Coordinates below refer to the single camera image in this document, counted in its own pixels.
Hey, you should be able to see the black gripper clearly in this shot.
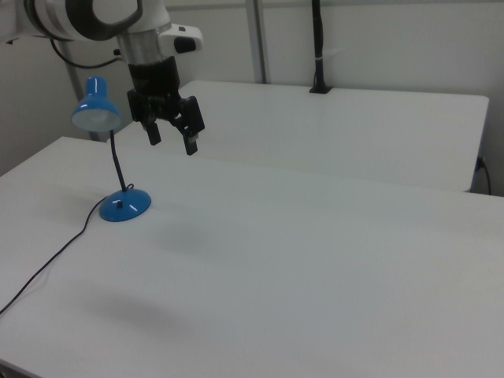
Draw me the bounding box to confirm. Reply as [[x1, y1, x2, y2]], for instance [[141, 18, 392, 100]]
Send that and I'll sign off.
[[126, 57, 206, 157]]

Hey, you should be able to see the blue gooseneck desk lamp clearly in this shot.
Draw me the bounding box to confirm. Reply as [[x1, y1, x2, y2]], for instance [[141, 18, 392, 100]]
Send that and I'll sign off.
[[70, 76, 153, 224]]

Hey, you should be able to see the white side table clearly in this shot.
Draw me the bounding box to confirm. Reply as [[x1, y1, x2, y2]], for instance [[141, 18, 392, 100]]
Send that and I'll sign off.
[[113, 80, 491, 194]]

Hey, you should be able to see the black robot wrist cable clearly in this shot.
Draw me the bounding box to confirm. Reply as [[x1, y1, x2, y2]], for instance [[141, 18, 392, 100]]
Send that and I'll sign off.
[[49, 37, 123, 69]]

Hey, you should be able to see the black clamped camera pole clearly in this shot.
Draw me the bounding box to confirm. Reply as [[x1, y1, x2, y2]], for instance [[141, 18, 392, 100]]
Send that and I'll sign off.
[[309, 0, 334, 95]]

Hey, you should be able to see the black lamp power cable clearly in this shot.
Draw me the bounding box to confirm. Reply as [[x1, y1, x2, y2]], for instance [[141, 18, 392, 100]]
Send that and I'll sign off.
[[0, 182, 137, 316]]

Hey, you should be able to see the black cable beside table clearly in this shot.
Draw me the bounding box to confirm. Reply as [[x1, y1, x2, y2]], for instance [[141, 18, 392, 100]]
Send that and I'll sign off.
[[477, 156, 492, 196]]

